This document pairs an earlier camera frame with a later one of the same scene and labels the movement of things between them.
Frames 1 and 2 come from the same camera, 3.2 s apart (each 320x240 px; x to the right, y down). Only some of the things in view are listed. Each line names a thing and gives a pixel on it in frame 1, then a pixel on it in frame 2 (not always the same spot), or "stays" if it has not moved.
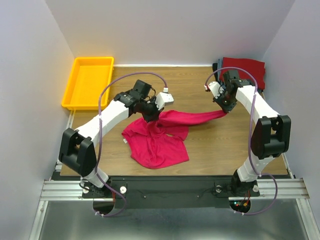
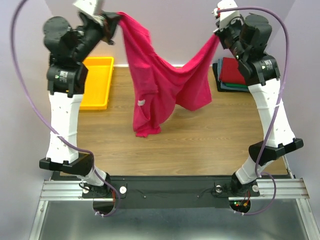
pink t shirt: [151, 147] to [157, 84]
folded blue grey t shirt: [219, 66] stays
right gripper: [226, 108] to [235, 23]
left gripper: [155, 114] to [107, 27]
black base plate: [165, 192] stays
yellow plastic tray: [88, 77] stays
